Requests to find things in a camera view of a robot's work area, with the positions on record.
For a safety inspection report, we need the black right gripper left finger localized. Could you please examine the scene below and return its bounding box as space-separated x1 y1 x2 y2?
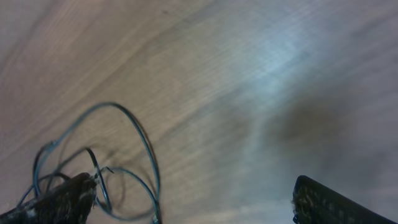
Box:
1 172 97 224

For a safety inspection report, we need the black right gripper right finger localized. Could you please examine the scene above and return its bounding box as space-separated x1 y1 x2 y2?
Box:
292 175 397 224

